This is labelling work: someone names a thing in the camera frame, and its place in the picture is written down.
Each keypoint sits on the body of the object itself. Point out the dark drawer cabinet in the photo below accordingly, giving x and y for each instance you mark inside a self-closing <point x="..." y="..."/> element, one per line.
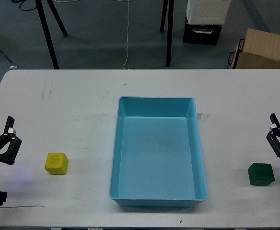
<point x="203" y="34"/>

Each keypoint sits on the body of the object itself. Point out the yellow block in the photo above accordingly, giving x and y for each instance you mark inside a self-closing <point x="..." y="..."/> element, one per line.
<point x="56" y="163"/>

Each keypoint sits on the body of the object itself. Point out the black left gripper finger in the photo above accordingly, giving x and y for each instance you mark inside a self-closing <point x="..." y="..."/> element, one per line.
<point x="9" y="126"/>
<point x="13" y="148"/>

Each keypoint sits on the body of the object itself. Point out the black right stand legs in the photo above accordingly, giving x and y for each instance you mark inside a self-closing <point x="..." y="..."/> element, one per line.
<point x="168" y="12"/>

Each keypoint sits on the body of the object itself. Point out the light blue plastic bin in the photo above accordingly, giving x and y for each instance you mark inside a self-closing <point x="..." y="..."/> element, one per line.
<point x="157" y="157"/>

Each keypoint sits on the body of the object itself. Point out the white appliance box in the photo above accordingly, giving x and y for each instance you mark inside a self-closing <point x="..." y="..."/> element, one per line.
<point x="207" y="12"/>

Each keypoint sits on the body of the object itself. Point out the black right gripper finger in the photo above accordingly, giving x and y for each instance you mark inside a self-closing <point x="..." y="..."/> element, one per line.
<point x="274" y="142"/>
<point x="274" y="121"/>

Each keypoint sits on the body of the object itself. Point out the green block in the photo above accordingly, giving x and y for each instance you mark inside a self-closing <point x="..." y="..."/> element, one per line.
<point x="261" y="174"/>

